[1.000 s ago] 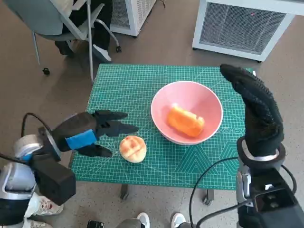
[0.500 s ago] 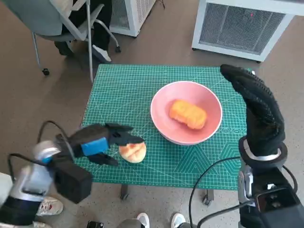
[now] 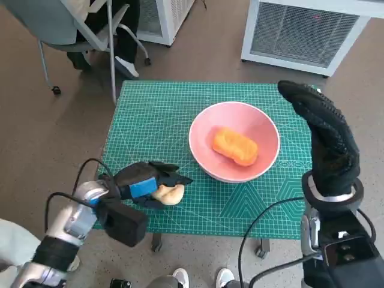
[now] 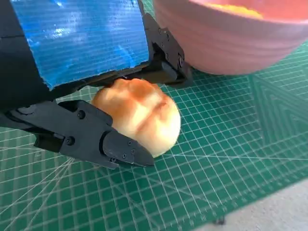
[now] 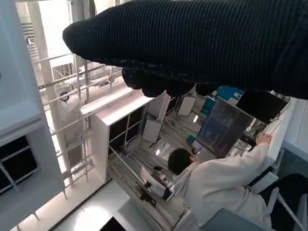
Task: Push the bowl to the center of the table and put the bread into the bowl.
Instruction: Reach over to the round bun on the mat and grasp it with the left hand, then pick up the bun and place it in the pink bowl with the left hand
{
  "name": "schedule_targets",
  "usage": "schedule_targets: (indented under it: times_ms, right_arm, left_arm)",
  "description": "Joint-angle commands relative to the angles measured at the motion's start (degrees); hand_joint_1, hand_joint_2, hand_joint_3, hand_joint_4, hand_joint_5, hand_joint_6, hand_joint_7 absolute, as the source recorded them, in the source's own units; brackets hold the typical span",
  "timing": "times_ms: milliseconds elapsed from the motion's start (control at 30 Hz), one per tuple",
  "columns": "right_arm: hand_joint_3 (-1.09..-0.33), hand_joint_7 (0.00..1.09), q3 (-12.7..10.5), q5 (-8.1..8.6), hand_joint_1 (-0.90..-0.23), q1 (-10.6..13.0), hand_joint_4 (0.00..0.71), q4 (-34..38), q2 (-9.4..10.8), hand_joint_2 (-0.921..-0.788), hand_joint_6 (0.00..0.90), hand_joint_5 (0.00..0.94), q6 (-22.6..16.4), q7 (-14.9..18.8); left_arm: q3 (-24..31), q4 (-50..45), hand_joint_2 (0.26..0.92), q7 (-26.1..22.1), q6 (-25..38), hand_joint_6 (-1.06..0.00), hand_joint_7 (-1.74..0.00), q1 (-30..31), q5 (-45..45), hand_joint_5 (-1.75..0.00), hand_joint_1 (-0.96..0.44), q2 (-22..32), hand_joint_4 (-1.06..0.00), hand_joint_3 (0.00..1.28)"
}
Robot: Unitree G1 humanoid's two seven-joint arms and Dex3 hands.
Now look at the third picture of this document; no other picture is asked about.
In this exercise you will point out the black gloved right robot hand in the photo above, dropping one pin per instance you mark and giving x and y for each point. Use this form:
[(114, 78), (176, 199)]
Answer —
[(333, 150)]

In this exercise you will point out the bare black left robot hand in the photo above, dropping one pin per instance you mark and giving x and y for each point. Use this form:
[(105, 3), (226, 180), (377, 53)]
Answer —
[(141, 180)]

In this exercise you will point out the round toy bread bun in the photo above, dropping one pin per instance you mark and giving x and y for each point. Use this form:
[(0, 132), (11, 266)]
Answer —
[(171, 195)]

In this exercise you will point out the pink bowl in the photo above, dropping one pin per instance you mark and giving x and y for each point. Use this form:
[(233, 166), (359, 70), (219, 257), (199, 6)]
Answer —
[(204, 129)]

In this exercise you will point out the long striped toy bread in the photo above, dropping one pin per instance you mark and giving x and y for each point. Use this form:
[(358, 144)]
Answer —
[(235, 147)]

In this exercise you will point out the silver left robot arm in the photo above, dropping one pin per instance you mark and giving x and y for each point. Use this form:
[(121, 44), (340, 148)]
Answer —
[(75, 219)]

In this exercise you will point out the green cutting mat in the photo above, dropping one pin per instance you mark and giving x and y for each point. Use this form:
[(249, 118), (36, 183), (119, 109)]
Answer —
[(156, 120)]

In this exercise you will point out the black table leg caster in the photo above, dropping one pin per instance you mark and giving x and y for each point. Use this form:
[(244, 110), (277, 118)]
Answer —
[(262, 249), (156, 242)]

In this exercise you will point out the white shoe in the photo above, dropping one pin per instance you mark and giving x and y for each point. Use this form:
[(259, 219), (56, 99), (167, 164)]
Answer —
[(224, 277), (181, 277)]

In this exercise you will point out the small black box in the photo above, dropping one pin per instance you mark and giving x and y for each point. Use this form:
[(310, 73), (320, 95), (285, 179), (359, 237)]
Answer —
[(120, 283)]

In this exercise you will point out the large white vented cabinet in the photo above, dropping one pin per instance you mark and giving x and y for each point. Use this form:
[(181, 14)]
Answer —
[(300, 33)]

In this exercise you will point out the person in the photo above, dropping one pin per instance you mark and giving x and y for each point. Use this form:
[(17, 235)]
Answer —
[(15, 243)]

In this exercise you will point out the small white vented cabinet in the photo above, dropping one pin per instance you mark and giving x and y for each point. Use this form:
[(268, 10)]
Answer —
[(168, 18)]

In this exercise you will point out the grey office chair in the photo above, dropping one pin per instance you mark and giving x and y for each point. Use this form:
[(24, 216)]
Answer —
[(54, 24)]

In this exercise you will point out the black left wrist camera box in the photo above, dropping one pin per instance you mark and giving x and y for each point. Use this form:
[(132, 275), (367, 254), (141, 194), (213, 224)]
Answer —
[(126, 225)]

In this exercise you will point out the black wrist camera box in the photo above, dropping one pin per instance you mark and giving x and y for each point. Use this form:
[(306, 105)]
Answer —
[(126, 225), (354, 255)]

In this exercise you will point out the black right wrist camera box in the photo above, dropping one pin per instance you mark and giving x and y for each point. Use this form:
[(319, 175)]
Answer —
[(354, 255)]

